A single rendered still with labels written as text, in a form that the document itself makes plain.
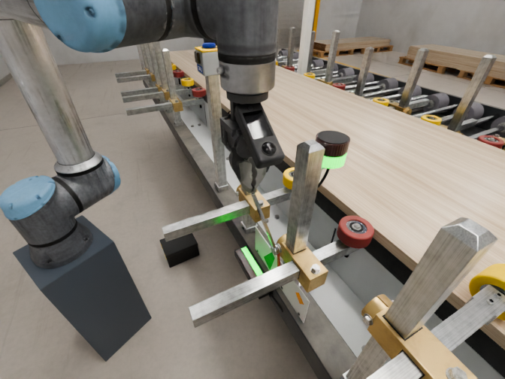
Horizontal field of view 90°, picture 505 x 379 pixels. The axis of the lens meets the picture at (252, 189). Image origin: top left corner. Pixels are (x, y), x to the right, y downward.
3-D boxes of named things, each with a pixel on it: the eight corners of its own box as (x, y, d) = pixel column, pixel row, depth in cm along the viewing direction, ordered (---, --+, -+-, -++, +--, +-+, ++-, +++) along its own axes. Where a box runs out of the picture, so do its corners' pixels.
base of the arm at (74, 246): (46, 278, 84) (30, 259, 78) (24, 250, 93) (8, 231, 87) (102, 242, 96) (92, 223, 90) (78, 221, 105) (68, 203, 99)
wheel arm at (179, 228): (167, 244, 67) (163, 233, 65) (164, 236, 70) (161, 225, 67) (301, 198, 83) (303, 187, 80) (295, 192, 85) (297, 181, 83)
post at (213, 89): (219, 192, 104) (207, 75, 77) (214, 186, 108) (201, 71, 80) (228, 189, 106) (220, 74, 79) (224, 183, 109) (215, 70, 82)
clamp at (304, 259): (306, 293, 56) (309, 280, 53) (275, 250, 66) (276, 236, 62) (327, 283, 58) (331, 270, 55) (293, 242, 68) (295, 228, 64)
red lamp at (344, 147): (328, 159, 44) (331, 148, 42) (307, 144, 48) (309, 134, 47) (355, 152, 46) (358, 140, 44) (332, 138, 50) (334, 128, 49)
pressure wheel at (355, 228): (345, 273, 63) (357, 242, 56) (324, 250, 68) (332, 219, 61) (369, 261, 66) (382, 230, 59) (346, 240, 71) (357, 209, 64)
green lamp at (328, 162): (326, 171, 45) (328, 161, 44) (306, 156, 49) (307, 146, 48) (351, 163, 47) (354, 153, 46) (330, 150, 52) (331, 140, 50)
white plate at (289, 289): (302, 323, 62) (307, 302, 56) (254, 249, 81) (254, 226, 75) (303, 322, 63) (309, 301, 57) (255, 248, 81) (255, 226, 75)
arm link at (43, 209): (14, 234, 86) (-19, 194, 75) (65, 205, 98) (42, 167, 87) (40, 252, 80) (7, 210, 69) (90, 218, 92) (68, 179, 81)
